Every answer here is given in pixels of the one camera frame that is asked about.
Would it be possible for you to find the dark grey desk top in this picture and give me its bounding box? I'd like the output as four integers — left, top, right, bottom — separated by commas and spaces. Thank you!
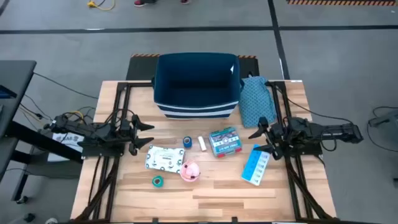
0, 60, 37, 183

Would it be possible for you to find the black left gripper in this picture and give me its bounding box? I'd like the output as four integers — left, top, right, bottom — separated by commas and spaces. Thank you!
119, 114, 155, 156

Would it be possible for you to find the black stand cable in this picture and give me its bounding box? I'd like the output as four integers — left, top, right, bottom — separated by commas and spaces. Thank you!
366, 106, 398, 153

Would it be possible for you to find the black floor cable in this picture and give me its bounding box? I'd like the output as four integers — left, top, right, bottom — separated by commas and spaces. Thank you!
32, 72, 99, 100

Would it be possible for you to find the white printed paper sheet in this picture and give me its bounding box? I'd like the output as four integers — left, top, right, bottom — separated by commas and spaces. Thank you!
48, 132, 85, 162

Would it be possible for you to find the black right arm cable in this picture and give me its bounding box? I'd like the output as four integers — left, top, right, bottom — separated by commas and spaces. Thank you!
264, 81, 348, 122

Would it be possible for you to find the navy white striped fabric bin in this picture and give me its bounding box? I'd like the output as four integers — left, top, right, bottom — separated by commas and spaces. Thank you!
151, 52, 245, 121

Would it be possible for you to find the pink round container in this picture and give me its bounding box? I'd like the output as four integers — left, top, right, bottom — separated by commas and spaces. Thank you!
179, 159, 201, 183

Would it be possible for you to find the black hazard-edged floor mat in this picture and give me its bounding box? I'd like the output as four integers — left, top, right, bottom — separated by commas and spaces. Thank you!
126, 53, 260, 81

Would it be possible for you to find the blue item on desk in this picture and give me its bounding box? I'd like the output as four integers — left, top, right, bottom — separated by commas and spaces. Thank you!
0, 84, 18, 100

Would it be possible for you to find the teal patterned fabric pouch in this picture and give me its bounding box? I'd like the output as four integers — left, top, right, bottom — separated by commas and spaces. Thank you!
238, 75, 278, 129

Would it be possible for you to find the green bandage roll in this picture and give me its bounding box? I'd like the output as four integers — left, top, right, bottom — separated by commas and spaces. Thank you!
151, 175, 165, 189

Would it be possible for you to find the grey equipment stand foot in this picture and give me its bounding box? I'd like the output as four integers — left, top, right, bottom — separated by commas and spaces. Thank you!
368, 108, 398, 128

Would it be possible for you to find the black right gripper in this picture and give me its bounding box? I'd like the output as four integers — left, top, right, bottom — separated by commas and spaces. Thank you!
248, 117, 289, 161

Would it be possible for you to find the blue white pill organizer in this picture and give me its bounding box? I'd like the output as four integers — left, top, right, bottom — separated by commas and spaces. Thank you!
241, 143, 271, 187

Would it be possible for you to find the white printed plastic packet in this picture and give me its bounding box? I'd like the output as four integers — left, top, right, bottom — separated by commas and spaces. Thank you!
144, 144, 185, 174

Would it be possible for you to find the hazard striped floor strip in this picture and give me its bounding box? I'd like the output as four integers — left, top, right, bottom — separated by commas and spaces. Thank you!
286, 0, 398, 6

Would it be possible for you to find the small white tube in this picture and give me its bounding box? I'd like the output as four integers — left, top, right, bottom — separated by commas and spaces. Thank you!
197, 135, 208, 152

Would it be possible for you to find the black desk leg frame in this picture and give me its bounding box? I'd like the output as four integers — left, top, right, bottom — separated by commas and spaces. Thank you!
6, 119, 85, 203

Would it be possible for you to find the green first aid kit box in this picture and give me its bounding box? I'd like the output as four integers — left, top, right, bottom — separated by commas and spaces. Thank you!
208, 126, 243, 159

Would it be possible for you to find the yellow extension cord with plug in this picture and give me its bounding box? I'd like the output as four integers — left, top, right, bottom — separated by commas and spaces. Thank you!
87, 0, 116, 12

